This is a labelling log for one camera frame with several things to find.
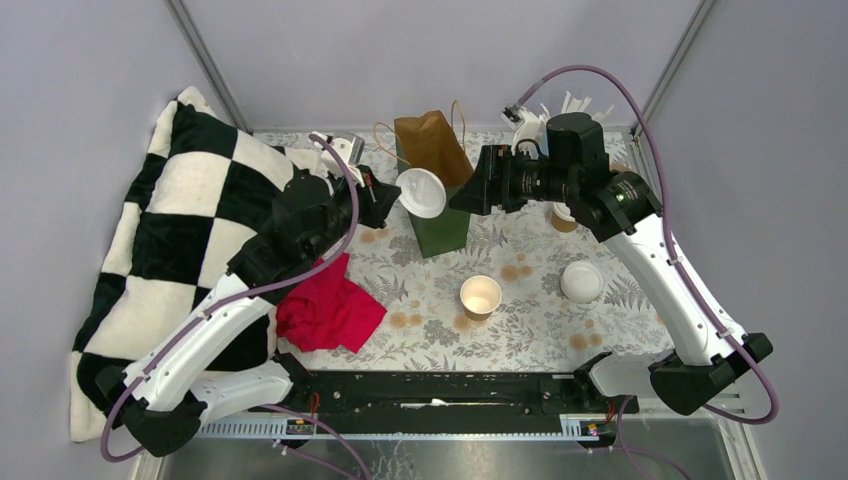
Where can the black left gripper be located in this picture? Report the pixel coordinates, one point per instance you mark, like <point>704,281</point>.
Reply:
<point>378,198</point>

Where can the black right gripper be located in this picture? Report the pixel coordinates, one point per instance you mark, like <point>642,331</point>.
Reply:
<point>490,183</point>

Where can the brown paper cup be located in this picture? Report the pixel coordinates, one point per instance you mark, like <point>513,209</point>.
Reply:
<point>480,296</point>
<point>563,224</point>

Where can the white plastic cup lid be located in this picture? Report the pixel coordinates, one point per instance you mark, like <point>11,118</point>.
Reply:
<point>561,211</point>

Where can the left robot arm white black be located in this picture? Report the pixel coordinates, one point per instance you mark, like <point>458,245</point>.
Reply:
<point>162,399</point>

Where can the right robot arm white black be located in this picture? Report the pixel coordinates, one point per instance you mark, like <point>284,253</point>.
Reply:
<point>710,351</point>

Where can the green paper bag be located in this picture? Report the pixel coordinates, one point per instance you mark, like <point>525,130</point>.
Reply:
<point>435,142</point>

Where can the floral table mat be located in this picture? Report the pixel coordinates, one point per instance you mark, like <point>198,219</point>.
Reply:
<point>535,328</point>

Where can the red cloth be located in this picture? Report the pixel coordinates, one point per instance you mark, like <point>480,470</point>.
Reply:
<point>328,311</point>

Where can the white wrapped straws bundle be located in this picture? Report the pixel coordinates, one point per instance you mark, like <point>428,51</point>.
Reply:
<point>572,104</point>

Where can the stack of white lids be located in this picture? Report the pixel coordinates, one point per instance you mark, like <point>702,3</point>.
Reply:
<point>581,282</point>

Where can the brown cardboard cup carrier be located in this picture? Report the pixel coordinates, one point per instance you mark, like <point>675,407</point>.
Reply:
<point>618,167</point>

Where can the black white checkered pillow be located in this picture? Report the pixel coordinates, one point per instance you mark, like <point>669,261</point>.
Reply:
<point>203,190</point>

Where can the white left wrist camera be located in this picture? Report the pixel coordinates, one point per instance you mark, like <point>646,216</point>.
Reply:
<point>349,147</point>

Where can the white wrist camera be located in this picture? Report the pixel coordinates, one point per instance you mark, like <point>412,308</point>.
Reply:
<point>528,129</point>
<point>349,147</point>

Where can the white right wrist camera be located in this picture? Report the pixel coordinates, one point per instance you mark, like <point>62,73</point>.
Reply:
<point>528,129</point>

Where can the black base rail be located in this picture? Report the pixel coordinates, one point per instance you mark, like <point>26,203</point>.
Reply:
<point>402,402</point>

